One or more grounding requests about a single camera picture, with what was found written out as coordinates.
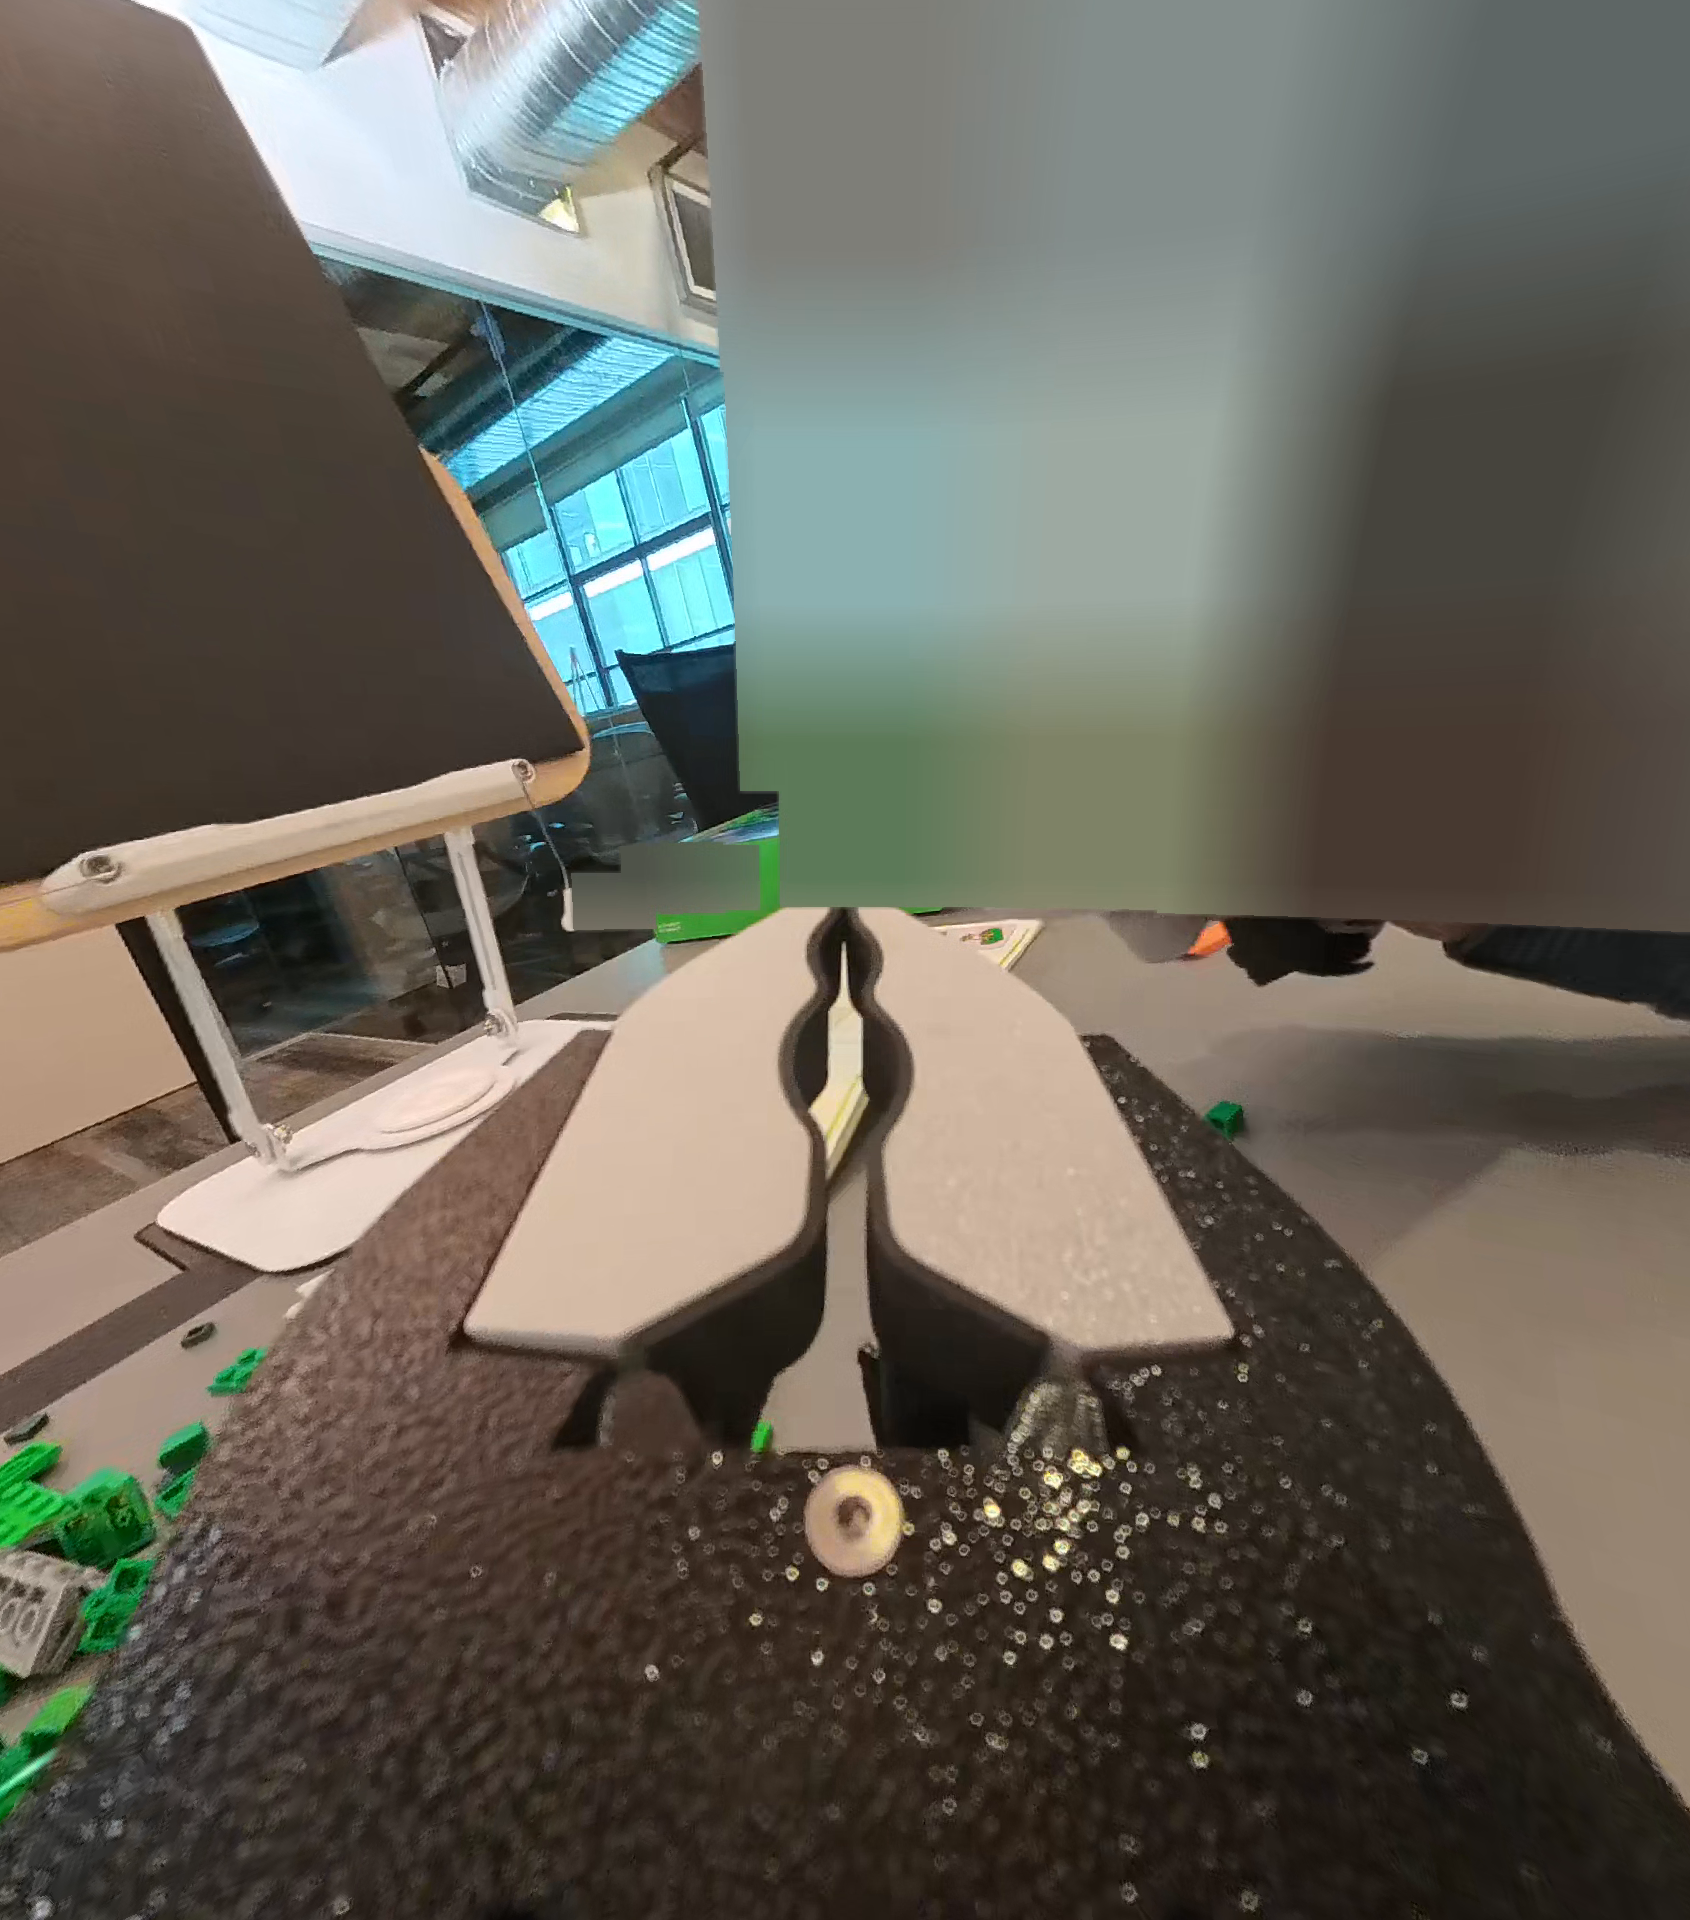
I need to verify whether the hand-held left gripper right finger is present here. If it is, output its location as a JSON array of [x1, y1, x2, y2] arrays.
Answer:
[[848, 909, 1238, 1446]]

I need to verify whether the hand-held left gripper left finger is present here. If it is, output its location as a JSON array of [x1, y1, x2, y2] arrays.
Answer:
[[461, 906, 849, 1450]]

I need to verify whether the person's right forearm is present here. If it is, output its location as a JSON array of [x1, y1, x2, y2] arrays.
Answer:
[[1442, 925, 1690, 1038]]

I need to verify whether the grey desk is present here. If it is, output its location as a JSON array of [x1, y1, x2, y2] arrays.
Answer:
[[0, 901, 1690, 1920]]

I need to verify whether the black strip on desk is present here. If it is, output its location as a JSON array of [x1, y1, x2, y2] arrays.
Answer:
[[0, 1256, 337, 1502]]

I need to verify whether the green instruction booklet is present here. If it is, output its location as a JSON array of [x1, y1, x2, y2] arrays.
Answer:
[[805, 918, 1046, 1172]]

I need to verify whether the green cardboard box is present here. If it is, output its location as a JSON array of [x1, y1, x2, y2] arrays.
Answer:
[[656, 802, 788, 949]]

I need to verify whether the grey toy brick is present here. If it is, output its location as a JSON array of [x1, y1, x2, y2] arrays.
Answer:
[[0, 1552, 98, 1676]]

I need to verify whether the silver ceiling duct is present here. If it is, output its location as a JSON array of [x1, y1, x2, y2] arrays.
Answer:
[[431, 0, 706, 228]]

